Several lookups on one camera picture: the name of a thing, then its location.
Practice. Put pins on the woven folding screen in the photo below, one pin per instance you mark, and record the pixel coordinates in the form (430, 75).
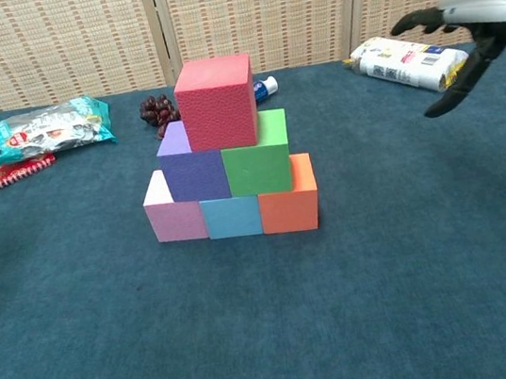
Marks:
(254, 8)

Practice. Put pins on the white yellow snack bag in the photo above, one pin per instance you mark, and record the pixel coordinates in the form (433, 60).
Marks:
(406, 64)

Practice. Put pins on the teal snack bag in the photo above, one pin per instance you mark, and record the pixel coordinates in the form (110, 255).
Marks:
(49, 129)

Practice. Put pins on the dark red grape bunch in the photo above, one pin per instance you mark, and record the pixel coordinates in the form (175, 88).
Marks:
(158, 110)

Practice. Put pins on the teal felt table cover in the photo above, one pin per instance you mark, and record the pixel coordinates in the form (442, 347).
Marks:
(275, 338)

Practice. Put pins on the red snack packet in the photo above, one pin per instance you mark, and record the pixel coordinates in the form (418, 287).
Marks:
(8, 176)

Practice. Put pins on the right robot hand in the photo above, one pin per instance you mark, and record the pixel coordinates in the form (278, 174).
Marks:
(489, 13)

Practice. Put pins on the green foam cube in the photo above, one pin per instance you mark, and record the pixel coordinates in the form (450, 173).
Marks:
(257, 170)

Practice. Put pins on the light blue foam cube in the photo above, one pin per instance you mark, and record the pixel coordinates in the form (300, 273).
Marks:
(232, 217)

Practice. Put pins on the blue white toothpaste tube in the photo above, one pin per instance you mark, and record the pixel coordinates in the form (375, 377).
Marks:
(266, 88)

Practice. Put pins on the purple foam cube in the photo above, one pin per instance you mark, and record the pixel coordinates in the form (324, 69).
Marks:
(194, 177)

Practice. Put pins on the red foam cube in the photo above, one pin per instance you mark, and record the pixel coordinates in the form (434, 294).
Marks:
(217, 109)

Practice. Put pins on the pink foam cube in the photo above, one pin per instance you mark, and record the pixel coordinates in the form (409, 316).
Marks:
(174, 222)

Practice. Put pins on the orange foam cube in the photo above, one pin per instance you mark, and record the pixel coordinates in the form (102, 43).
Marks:
(289, 210)

